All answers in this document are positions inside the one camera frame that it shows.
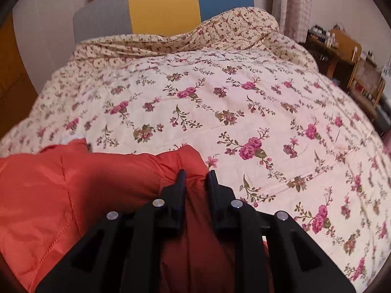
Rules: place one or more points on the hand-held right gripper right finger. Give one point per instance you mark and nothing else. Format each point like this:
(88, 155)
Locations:
(215, 195)

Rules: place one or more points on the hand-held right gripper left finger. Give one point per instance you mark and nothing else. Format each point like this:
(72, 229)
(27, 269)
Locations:
(178, 195)

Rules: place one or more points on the orange quilted jacket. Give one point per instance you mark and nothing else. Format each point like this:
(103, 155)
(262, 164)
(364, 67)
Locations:
(76, 195)

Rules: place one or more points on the floral quilt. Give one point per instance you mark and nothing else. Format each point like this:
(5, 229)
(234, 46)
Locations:
(213, 97)

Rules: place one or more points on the wooden bedside table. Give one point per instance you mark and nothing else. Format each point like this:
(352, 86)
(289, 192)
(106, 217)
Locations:
(328, 55)

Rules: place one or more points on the wicker chair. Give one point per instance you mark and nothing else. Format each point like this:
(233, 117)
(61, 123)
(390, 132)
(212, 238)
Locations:
(366, 82)

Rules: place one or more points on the grey yellow blue headboard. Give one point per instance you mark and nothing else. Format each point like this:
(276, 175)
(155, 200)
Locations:
(162, 6)

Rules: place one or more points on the brown paper bag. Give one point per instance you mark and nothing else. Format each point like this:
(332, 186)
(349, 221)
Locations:
(346, 44)

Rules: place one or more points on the wooden wardrobe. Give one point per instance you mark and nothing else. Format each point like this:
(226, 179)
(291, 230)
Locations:
(10, 76)

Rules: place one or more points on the patterned curtain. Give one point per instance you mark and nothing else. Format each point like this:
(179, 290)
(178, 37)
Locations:
(296, 6)

